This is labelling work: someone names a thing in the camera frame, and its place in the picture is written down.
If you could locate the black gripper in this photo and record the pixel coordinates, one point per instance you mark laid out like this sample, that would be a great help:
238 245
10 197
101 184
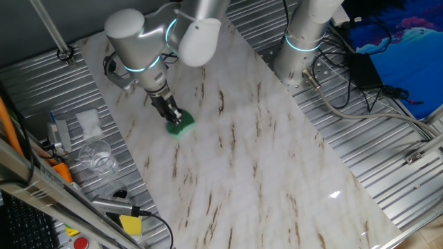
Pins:
162 100

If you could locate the green sponge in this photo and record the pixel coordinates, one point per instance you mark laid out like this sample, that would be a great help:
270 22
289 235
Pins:
183 129

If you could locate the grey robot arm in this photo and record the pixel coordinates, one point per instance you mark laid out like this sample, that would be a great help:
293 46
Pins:
138 41

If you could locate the yellow sponge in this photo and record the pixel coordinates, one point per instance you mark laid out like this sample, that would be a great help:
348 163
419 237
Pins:
131 224

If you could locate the white folded cloth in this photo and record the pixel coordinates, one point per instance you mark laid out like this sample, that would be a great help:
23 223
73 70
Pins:
89 124

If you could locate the clear glass mug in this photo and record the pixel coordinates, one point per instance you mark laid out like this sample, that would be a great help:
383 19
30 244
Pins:
98 160

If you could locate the marble pattern board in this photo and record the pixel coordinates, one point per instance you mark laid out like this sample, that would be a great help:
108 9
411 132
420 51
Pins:
259 155

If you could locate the slim aluminium pole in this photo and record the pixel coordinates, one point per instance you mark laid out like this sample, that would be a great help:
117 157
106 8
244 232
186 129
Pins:
52 31

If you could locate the grey box red button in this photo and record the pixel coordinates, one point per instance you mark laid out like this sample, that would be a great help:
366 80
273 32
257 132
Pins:
80 243

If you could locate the orange tube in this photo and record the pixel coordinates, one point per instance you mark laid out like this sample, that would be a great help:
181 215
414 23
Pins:
8 128

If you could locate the black keyboard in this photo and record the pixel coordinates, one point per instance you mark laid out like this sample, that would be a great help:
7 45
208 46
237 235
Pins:
27 228

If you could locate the black power adapter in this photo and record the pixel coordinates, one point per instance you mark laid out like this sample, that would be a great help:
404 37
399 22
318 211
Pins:
366 71

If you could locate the silver ribbed camera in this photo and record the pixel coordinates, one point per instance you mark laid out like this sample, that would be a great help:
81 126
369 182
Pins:
112 204

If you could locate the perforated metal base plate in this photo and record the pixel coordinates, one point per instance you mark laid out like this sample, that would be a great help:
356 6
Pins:
297 84

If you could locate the aluminium frame beam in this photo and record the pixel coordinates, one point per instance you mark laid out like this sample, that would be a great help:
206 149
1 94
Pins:
52 186

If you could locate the metal corner bracket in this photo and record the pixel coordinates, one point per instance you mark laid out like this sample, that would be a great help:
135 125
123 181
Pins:
413 158

